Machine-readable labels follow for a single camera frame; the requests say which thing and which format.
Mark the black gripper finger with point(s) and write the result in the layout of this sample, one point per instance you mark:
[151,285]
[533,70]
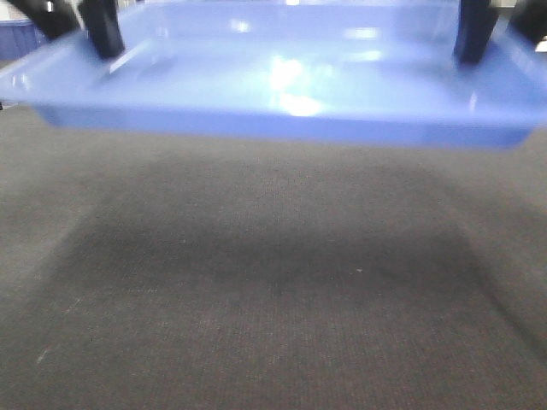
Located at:
[476,21]
[528,21]
[101,23]
[54,18]

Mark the light blue plastic tray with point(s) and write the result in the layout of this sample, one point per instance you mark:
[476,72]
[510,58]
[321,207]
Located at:
[364,72]

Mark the dark blue background bin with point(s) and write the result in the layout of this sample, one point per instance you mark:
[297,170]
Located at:
[19,38]

